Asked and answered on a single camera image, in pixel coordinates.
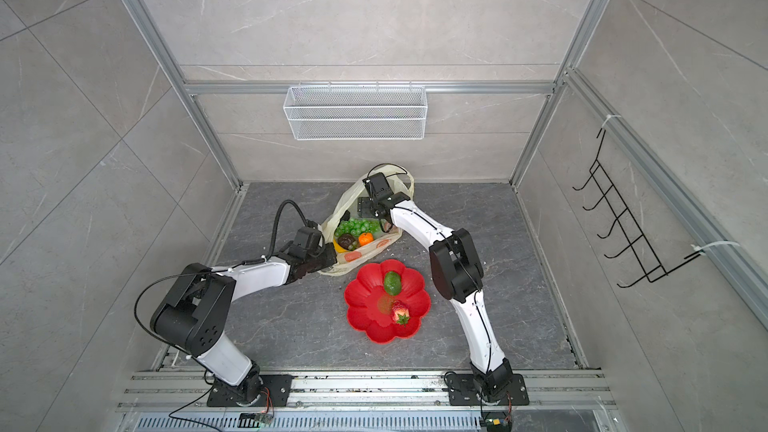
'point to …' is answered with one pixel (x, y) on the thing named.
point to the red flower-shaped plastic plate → (369, 305)
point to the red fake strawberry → (400, 313)
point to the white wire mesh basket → (356, 113)
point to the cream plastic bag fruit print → (346, 207)
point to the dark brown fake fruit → (345, 240)
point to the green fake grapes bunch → (357, 226)
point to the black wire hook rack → (650, 263)
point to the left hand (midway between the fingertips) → (337, 246)
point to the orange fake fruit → (365, 238)
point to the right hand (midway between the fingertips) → (368, 205)
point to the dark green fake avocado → (392, 283)
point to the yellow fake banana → (338, 248)
